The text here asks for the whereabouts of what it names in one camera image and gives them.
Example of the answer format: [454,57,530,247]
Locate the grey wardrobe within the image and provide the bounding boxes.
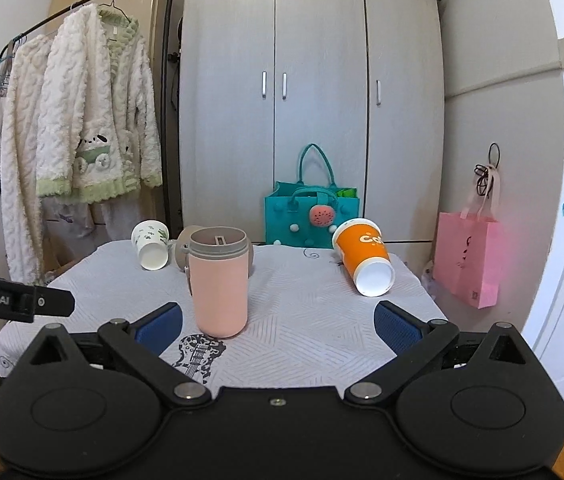
[178,0,446,261]

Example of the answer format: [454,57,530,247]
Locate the pink cup with grey lid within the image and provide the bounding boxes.
[175,226,255,339]

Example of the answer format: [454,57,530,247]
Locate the orange paper cup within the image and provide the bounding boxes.
[332,218,396,297]

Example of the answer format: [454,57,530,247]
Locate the grey pants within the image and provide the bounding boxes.
[41,195,139,243]

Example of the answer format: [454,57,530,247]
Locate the teal felt bag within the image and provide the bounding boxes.
[264,143,361,247]

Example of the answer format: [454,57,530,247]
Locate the black clothes rack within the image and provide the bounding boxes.
[0,0,183,246]

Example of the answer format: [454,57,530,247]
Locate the white floral cup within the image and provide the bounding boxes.
[131,220,172,271]

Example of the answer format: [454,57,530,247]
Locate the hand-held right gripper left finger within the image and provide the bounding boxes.
[27,302,213,408]

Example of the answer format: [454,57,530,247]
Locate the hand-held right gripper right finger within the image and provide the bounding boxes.
[344,300,532,406]

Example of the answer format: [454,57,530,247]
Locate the pink paper bag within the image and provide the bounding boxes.
[432,164,504,309]

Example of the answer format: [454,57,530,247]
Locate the black cord on hook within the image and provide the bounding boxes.
[474,143,502,199]

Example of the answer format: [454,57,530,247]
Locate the white printed tablecloth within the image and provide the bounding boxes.
[0,239,450,401]

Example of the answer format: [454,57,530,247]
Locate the white fluffy jacket green trim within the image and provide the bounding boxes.
[36,4,164,205]

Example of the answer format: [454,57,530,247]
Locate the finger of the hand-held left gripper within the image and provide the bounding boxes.
[32,286,74,318]

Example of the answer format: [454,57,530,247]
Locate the white fluffy robe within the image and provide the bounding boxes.
[0,34,65,284]

